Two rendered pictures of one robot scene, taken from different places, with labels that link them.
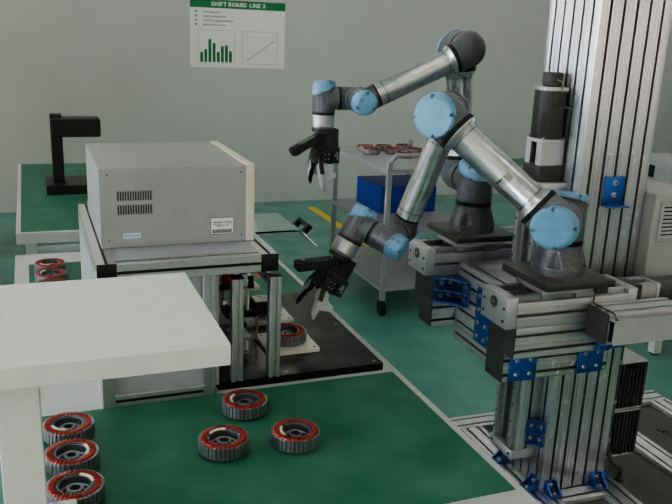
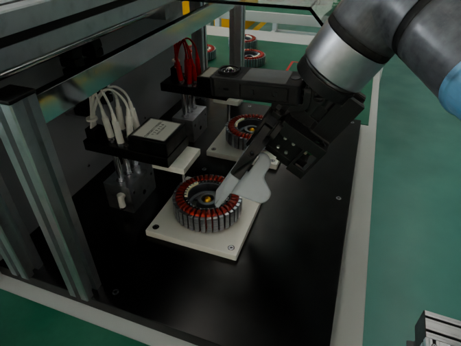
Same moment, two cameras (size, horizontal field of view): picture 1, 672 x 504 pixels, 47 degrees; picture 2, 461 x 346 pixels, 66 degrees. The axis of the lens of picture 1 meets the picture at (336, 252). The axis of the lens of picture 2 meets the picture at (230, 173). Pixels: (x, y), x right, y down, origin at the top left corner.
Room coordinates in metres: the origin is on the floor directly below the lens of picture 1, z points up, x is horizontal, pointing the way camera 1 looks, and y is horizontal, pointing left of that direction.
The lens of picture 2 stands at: (1.82, -0.19, 1.18)
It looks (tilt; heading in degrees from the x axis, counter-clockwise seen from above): 36 degrees down; 42
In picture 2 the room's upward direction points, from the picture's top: straight up
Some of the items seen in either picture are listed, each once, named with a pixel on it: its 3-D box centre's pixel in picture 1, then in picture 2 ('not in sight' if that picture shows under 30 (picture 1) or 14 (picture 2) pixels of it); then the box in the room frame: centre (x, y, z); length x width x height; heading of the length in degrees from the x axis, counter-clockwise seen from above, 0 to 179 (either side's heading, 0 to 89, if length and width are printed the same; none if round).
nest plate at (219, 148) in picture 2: (264, 314); (251, 141); (2.35, 0.22, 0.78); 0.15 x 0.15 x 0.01; 22
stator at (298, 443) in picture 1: (295, 435); not in sight; (1.60, 0.08, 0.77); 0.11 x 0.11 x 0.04
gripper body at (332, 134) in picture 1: (324, 145); not in sight; (2.59, 0.05, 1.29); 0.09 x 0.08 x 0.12; 110
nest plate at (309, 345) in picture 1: (287, 342); (208, 213); (2.13, 0.13, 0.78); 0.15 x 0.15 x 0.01; 22
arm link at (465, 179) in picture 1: (474, 179); not in sight; (2.57, -0.45, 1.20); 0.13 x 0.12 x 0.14; 12
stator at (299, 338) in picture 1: (287, 334); (207, 201); (2.13, 0.13, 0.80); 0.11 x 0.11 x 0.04
